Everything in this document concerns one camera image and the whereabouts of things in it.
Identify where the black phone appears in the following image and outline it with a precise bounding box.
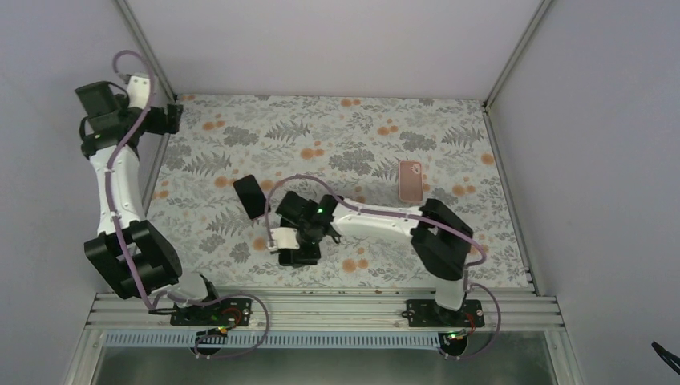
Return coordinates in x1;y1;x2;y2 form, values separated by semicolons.
277;244;321;268

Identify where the pink phone case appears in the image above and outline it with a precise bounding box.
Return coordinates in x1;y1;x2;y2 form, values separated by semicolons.
398;160;423;203

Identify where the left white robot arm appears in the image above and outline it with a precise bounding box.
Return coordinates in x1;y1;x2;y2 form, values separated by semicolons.
75;74;224;325

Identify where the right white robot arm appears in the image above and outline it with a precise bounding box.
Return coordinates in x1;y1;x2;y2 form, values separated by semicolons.
267;192;474;326

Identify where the floral table mat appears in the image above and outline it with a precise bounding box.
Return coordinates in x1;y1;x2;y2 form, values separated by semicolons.
148;95;529;289

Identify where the black object at edge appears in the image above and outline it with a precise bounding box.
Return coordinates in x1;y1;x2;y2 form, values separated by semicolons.
651;341;680;375

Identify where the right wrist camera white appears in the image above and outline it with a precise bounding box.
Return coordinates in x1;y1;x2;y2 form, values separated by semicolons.
267;227;300;252

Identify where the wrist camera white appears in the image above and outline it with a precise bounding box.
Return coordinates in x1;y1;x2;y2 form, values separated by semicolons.
126;73;151;110
267;227;300;252

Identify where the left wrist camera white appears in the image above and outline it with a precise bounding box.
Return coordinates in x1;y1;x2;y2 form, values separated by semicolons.
126;73;151;110

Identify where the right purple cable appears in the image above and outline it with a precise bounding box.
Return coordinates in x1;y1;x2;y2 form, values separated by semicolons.
264;174;504;361

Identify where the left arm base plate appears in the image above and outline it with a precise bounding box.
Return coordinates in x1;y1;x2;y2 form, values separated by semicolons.
170;298;253;327

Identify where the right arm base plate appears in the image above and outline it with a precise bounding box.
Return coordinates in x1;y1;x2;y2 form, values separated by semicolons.
401;299;485;328

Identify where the aluminium mounting rail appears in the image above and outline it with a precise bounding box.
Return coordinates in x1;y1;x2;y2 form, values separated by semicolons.
86;288;565;331

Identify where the slotted cable duct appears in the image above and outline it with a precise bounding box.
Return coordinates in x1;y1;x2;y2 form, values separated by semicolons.
103;330;442;350

